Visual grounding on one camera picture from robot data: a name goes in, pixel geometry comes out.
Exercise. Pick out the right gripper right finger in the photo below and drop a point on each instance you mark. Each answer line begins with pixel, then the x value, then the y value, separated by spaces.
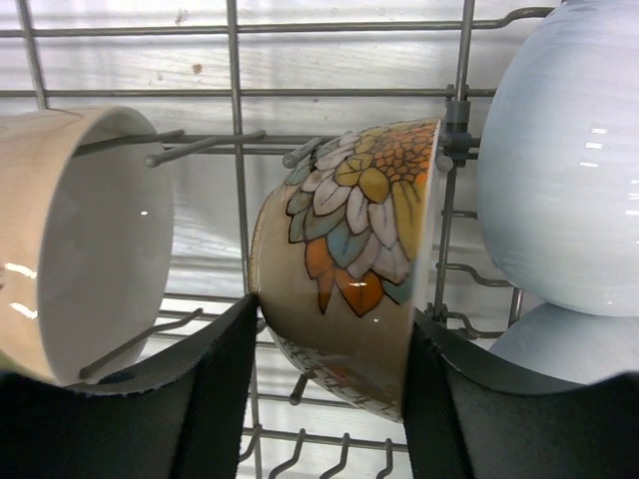
pixel 470 414

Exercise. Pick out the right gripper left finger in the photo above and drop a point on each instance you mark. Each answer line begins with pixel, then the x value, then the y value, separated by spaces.
pixel 178 414

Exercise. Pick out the beige bowl colourful leaves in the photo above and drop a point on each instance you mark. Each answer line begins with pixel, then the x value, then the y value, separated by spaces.
pixel 341 258

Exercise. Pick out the white bowl front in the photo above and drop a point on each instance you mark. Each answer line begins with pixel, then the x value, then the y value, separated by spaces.
pixel 571 345

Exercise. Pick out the white bowl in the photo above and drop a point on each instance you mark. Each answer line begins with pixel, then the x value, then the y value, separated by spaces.
pixel 571 345
pixel 557 173

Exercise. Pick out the beige bowl small flowers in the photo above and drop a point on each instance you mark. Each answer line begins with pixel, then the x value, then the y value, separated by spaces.
pixel 86 240

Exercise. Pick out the white bowl middle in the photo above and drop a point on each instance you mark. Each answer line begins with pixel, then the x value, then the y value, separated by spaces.
pixel 557 173

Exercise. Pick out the grey wire dish rack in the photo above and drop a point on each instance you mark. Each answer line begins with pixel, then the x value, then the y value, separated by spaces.
pixel 294 69

